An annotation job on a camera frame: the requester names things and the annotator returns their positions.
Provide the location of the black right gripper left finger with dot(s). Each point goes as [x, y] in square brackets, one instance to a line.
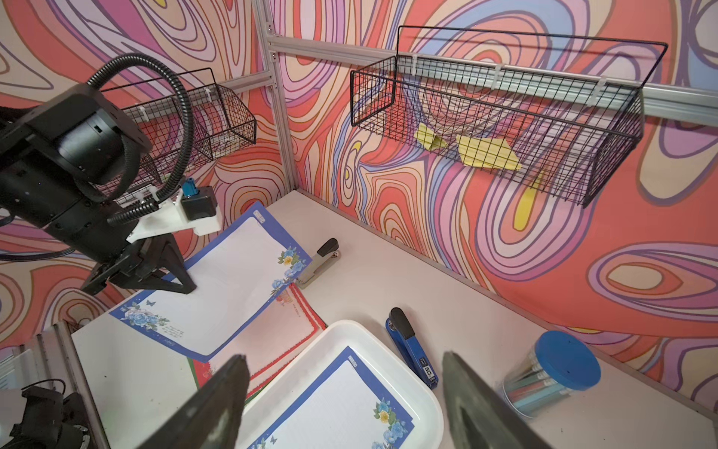
[212, 417]

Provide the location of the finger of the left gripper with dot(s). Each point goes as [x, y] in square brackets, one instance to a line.
[176, 271]

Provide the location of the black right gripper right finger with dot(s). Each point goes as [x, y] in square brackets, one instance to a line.
[478, 418]

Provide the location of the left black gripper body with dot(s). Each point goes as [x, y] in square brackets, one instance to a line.
[138, 267]

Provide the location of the blue bordered stationery sheet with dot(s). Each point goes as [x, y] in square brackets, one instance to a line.
[237, 276]

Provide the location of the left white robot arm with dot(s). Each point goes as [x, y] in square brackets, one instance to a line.
[65, 163]

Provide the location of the white plastic storage tray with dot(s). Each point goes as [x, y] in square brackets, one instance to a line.
[401, 382]

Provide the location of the blue lid pen tube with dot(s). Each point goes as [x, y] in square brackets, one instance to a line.
[556, 367]

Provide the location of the blue black stapler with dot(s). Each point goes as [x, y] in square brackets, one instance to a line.
[404, 337]

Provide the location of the yellow sticky note large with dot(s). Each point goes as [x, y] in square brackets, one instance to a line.
[491, 153]

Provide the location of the yellow sticky note small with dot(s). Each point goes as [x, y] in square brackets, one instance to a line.
[430, 140]

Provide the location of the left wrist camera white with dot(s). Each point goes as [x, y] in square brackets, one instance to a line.
[195, 208]

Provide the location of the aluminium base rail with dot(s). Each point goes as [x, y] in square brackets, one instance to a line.
[46, 401]

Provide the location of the left black wire basket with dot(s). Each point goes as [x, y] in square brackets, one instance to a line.
[223, 124]

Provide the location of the black wire basket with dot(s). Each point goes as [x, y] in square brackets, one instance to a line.
[223, 124]
[571, 107]

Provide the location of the back black wire basket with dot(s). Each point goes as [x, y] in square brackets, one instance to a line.
[571, 107]

